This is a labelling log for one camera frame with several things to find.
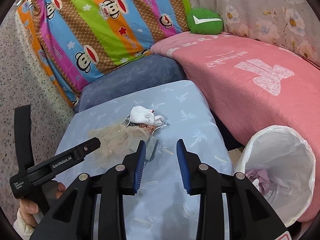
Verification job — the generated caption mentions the white small sock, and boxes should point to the white small sock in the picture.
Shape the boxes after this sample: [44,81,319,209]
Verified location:
[129,106,164,126]

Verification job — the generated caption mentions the colourful monkey-print pillow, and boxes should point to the colourful monkey-print pillow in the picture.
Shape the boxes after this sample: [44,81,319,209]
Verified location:
[17,0,191,107]

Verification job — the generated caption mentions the green round plush cushion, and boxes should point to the green round plush cushion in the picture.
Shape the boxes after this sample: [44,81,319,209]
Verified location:
[187,8,223,35]

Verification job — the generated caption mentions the person's left hand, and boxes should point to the person's left hand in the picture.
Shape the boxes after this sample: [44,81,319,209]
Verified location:
[19,183,66,228]

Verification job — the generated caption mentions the white knit cloth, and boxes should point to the white knit cloth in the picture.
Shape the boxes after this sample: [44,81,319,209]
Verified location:
[265,180,293,199]

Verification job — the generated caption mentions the grey floral bedsheet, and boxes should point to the grey floral bedsheet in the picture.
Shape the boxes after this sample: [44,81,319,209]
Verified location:
[189,0,319,65]

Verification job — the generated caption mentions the pink towel blanket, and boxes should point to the pink towel blanket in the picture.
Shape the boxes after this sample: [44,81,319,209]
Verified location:
[151,32,319,222]

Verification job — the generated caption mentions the beige sheer stocking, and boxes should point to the beige sheer stocking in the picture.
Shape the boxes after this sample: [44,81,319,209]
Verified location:
[87,124,156,169]

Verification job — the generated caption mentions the dark blue velvet cushion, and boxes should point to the dark blue velvet cushion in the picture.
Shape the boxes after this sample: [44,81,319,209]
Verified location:
[75,54,186,113]

